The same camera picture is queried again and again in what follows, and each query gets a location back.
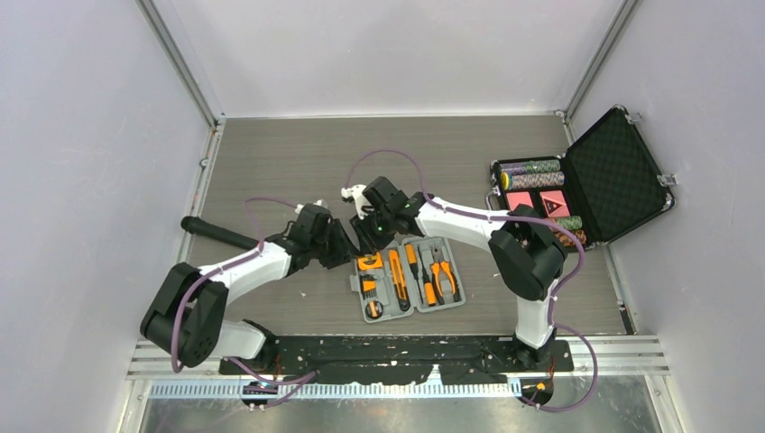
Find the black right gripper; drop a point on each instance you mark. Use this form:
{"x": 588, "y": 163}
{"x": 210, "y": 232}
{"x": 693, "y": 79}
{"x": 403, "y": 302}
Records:
{"x": 367, "y": 241}

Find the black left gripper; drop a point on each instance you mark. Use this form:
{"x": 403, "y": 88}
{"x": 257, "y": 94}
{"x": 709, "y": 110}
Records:
{"x": 344, "y": 250}

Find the orange tape measure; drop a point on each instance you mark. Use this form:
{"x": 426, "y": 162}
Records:
{"x": 369, "y": 262}

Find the orange utility knife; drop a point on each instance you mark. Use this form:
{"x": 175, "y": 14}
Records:
{"x": 399, "y": 280}

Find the grey plastic tool case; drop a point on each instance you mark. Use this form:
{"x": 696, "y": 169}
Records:
{"x": 385, "y": 290}

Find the orange black pliers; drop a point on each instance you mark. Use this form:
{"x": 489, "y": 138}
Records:
{"x": 443, "y": 277}

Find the small orange screwdriver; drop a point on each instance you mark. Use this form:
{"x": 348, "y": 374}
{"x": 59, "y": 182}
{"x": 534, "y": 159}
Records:
{"x": 429, "y": 292}

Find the orange phillips screwdriver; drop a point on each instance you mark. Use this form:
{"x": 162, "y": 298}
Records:
{"x": 413, "y": 262}

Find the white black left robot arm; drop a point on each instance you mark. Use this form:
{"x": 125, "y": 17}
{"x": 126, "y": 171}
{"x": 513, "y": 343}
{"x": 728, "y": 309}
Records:
{"x": 186, "y": 318}

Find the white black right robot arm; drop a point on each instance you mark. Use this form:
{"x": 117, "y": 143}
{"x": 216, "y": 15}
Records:
{"x": 527, "y": 253}

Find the red playing card deck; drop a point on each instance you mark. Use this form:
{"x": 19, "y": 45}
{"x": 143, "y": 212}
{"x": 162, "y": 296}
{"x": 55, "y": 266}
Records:
{"x": 519, "y": 198}

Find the red card deck with triangle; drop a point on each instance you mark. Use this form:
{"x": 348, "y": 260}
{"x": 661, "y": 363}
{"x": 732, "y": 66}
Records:
{"x": 554, "y": 203}

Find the black aluminium poker chip case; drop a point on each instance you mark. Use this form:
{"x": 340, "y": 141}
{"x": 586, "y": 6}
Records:
{"x": 611, "y": 182}

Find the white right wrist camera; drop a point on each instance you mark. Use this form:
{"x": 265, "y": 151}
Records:
{"x": 355, "y": 195}

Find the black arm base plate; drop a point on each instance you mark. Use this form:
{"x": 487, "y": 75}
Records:
{"x": 401, "y": 360}

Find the black orange-tipped tool handle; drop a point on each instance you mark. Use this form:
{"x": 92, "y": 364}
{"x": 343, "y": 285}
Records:
{"x": 197, "y": 226}

